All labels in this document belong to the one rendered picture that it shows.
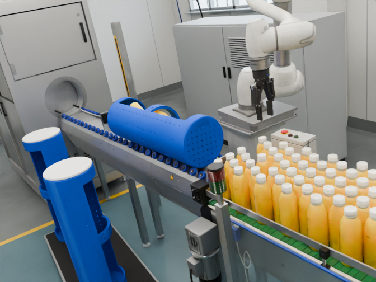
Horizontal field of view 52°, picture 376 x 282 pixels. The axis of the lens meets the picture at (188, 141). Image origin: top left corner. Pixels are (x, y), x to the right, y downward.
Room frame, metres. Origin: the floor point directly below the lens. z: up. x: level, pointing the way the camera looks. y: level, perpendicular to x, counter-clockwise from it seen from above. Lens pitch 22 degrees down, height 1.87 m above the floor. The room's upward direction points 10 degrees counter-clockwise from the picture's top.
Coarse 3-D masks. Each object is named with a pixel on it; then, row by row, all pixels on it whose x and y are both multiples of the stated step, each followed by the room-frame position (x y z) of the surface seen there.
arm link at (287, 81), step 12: (276, 0) 2.11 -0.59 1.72; (288, 0) 2.10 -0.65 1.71; (276, 24) 2.16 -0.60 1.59; (276, 60) 2.21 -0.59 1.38; (288, 60) 2.19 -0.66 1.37; (276, 72) 2.19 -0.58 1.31; (288, 72) 2.17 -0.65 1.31; (300, 72) 2.24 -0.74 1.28; (276, 84) 2.19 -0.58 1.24; (288, 84) 2.18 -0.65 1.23; (300, 84) 2.19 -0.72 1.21; (276, 96) 2.22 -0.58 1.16
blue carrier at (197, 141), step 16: (112, 112) 2.47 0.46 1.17; (128, 112) 2.33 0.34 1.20; (144, 112) 2.20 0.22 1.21; (176, 112) 2.28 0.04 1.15; (112, 128) 2.47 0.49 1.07; (128, 128) 2.27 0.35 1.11; (144, 128) 2.11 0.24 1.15; (160, 128) 1.99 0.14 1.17; (176, 128) 1.89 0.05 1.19; (192, 128) 1.84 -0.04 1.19; (208, 128) 1.90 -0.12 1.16; (144, 144) 2.15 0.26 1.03; (160, 144) 1.97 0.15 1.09; (176, 144) 1.84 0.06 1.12; (192, 144) 1.83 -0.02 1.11; (208, 144) 1.89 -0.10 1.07; (192, 160) 1.82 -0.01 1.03; (208, 160) 1.88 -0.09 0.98
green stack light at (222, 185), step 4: (224, 180) 1.21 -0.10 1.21; (212, 184) 1.21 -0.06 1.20; (216, 184) 1.20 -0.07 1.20; (220, 184) 1.20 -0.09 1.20; (224, 184) 1.21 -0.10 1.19; (212, 188) 1.21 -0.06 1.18; (216, 188) 1.21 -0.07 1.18; (220, 188) 1.20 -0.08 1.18; (224, 188) 1.21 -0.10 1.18; (212, 192) 1.22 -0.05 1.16; (216, 192) 1.21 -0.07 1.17; (220, 192) 1.20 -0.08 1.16
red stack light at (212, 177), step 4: (208, 172) 1.22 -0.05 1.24; (212, 172) 1.21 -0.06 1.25; (216, 172) 1.20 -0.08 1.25; (220, 172) 1.21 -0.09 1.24; (224, 172) 1.22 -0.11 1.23; (208, 176) 1.23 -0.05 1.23; (212, 176) 1.21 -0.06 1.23; (216, 176) 1.20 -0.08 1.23; (220, 176) 1.21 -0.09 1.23; (224, 176) 1.22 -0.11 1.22; (212, 180) 1.21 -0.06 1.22; (216, 180) 1.20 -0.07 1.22; (220, 180) 1.20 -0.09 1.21
